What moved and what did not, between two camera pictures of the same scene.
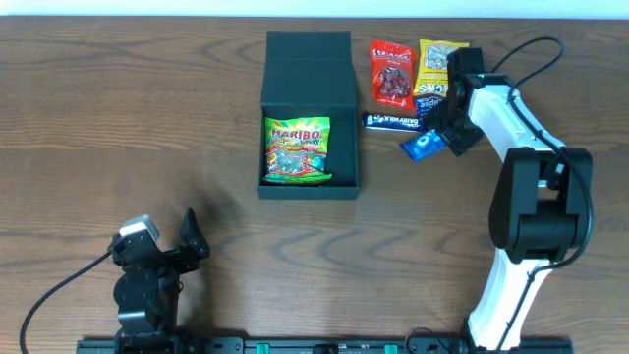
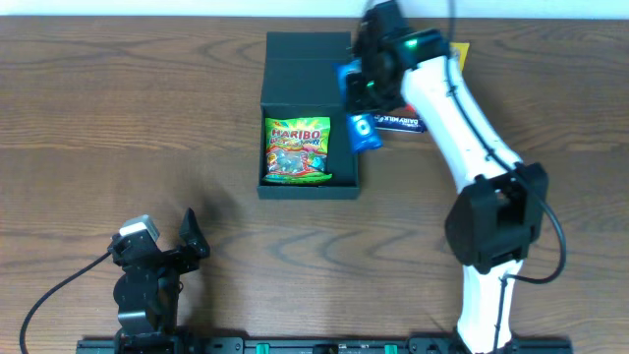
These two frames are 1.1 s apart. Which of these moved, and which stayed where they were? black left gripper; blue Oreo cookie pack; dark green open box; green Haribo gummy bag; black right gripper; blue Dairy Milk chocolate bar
Moved: black right gripper; blue Oreo cookie pack
Stayed: black left gripper; blue Dairy Milk chocolate bar; dark green open box; green Haribo gummy bag
